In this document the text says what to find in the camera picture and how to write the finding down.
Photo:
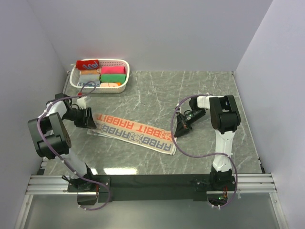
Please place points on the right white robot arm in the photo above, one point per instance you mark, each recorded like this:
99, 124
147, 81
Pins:
225, 119

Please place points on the red blue cat towel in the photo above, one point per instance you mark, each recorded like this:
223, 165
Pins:
87, 65

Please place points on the white printed towel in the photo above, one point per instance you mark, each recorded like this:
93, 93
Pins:
150, 137

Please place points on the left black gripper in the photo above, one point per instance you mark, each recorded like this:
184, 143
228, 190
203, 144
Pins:
86, 122

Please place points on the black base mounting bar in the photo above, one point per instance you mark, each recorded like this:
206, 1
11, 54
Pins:
132, 194

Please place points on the green rolled towel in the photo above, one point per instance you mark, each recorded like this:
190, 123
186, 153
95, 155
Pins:
113, 78

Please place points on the blue patterned rolled towel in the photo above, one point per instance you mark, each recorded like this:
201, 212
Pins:
89, 84

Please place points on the peach rolled towel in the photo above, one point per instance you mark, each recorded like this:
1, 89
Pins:
110, 85

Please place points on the orange rolled towel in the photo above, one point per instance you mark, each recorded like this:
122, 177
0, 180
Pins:
93, 71

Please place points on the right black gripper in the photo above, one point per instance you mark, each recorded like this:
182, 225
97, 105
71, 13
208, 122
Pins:
183, 127

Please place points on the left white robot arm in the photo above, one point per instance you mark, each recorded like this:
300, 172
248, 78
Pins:
51, 138

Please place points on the pink rolled towel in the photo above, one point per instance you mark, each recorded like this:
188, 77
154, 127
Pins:
119, 69

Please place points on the grey rolled towel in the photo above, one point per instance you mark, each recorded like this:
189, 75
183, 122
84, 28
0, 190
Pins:
83, 78

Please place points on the aluminium front rail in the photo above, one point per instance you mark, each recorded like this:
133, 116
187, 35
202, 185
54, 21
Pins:
246, 183

